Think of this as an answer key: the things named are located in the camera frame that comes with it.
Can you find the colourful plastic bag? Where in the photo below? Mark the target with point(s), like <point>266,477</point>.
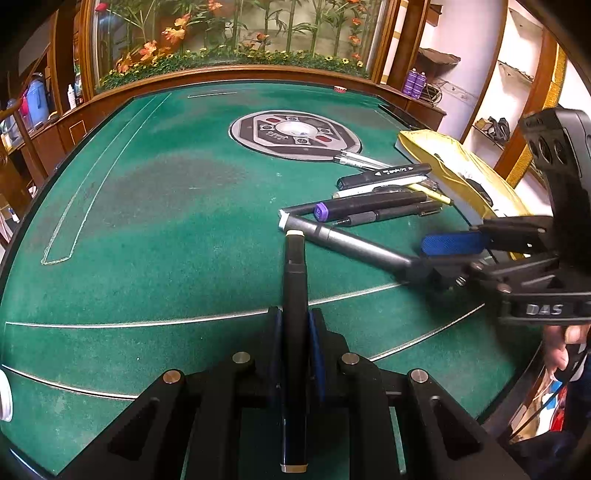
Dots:
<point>547,406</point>

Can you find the grey marker with white cap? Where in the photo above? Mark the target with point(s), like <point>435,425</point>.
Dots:
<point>351,247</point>

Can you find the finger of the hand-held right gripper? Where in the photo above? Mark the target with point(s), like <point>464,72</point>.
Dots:
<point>429,272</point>
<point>452,243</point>

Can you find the blue water jug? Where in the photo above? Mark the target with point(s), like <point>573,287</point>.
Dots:
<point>36,104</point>

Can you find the black and clear gel pen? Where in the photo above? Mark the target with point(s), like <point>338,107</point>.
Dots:
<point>364,160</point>

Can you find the black marker with beige cap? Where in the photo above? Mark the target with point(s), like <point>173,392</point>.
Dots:
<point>295,323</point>

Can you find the white plastic bottle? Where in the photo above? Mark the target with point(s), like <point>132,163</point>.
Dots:
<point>70,94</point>

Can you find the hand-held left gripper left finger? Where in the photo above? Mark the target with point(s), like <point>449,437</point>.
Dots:
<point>277,350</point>

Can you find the person's right hand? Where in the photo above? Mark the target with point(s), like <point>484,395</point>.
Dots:
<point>556,344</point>

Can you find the white round object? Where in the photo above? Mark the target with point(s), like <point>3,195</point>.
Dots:
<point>5,397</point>

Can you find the white rolled scroll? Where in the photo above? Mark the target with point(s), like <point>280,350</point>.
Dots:
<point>395,41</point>

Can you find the purple spray can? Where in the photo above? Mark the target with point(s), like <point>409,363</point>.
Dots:
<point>409,83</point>
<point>419,84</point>

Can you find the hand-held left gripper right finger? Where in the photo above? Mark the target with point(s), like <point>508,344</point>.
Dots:
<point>316,350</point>

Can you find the black flat panel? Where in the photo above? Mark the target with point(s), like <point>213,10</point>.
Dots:
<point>397,115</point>

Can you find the wooden wall shelf unit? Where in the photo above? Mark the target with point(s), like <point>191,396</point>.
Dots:
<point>521,55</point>

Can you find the artificial flower display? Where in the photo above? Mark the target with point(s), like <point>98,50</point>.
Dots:
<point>231,32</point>

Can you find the round table control panel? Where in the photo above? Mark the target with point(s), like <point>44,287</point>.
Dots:
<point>258,134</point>

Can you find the pair of black shoes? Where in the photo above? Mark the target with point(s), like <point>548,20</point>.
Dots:
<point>494,128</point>

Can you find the grey fineliner pen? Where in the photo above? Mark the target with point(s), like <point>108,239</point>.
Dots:
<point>392,213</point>

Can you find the black marker with purple cap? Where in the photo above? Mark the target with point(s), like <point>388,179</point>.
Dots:
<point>369,205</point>

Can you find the black marker with white print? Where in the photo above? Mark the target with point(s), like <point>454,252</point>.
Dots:
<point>388,174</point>

